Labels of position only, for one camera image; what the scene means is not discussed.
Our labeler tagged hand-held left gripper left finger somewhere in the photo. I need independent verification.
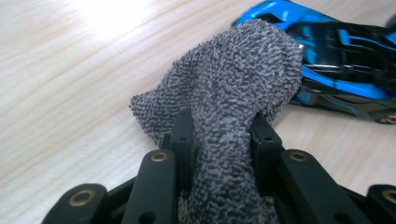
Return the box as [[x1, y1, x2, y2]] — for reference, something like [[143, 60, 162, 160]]
[[120, 107, 199, 224]]

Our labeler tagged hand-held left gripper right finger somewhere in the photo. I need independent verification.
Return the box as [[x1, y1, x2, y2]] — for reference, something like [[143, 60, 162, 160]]
[[250, 112, 372, 224]]

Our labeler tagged grey towel cloth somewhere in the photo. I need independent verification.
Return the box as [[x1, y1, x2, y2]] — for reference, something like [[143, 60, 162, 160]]
[[129, 18, 304, 224]]

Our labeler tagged blue and black toy car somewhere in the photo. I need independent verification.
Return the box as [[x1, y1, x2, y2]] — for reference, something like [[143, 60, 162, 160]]
[[232, 0, 396, 125]]

